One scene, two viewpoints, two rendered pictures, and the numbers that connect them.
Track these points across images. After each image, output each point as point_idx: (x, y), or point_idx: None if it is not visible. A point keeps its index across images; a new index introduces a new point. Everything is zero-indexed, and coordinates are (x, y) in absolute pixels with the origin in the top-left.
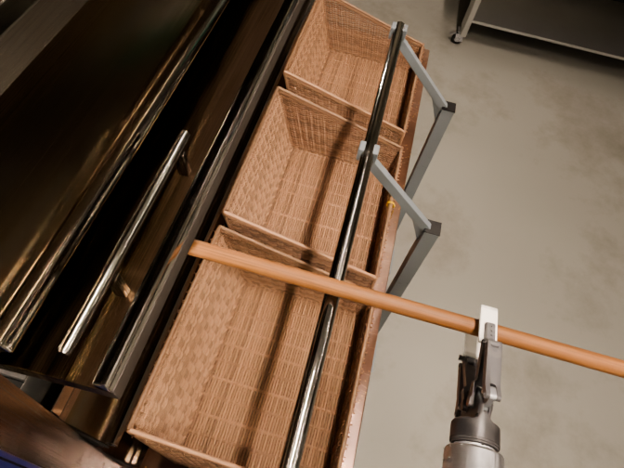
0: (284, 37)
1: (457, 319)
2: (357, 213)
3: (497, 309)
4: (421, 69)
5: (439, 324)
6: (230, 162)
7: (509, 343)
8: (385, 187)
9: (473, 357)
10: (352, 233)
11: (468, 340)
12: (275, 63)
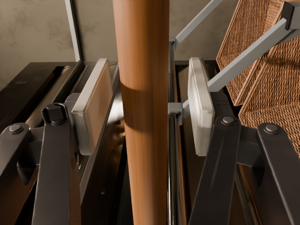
0: (84, 180)
1: (127, 155)
2: (168, 168)
3: (97, 60)
4: (196, 18)
5: (145, 191)
6: (237, 199)
7: (131, 24)
8: (215, 91)
9: (212, 131)
10: (168, 193)
11: (192, 120)
12: (82, 198)
